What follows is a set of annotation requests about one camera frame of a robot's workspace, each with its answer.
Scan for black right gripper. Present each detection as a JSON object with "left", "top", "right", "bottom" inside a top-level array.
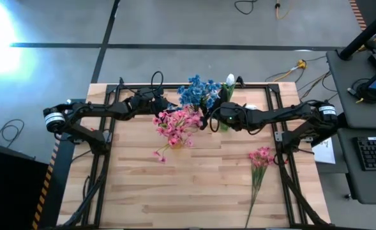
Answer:
[{"left": 201, "top": 88, "right": 251, "bottom": 132}]

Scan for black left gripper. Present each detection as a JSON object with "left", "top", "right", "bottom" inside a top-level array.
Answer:
[{"left": 132, "top": 88, "right": 178, "bottom": 115}]

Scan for white paper sheet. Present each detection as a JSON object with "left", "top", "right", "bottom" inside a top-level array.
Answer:
[{"left": 312, "top": 137, "right": 336, "bottom": 164}]

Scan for grey desk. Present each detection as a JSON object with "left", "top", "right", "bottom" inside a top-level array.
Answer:
[
  {"left": 326, "top": 49, "right": 376, "bottom": 128},
  {"left": 337, "top": 127, "right": 376, "bottom": 205}
]

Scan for black hazard-striped floor mat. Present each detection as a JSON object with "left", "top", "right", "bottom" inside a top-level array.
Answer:
[{"left": 31, "top": 98, "right": 88, "bottom": 230}]

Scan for black computer keyboard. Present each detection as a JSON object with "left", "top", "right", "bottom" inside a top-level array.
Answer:
[{"left": 355, "top": 136, "right": 376, "bottom": 172}]

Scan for black diagonal pole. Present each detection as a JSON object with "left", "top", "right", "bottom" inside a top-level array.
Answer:
[{"left": 338, "top": 4, "right": 376, "bottom": 61}]

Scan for orange black hazard tape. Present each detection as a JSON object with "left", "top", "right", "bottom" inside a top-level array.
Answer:
[{"left": 349, "top": 0, "right": 367, "bottom": 31}]

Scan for black cabinet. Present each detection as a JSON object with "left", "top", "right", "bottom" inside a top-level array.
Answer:
[{"left": 0, "top": 139, "right": 50, "bottom": 230}]

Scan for black metal table frame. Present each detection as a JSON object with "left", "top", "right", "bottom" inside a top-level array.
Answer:
[{"left": 59, "top": 76, "right": 332, "bottom": 229}]

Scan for yellow plug with cable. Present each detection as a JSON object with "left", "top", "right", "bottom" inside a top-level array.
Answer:
[{"left": 266, "top": 59, "right": 307, "bottom": 82}]

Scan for black floor cables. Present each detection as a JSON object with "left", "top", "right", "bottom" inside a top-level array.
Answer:
[{"left": 297, "top": 70, "right": 339, "bottom": 114}]

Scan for yellow floor cable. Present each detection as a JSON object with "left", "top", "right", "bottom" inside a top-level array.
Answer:
[{"left": 274, "top": 0, "right": 291, "bottom": 20}]

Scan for coiled black desk cable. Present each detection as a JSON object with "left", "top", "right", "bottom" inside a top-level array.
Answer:
[{"left": 347, "top": 78, "right": 376, "bottom": 105}]

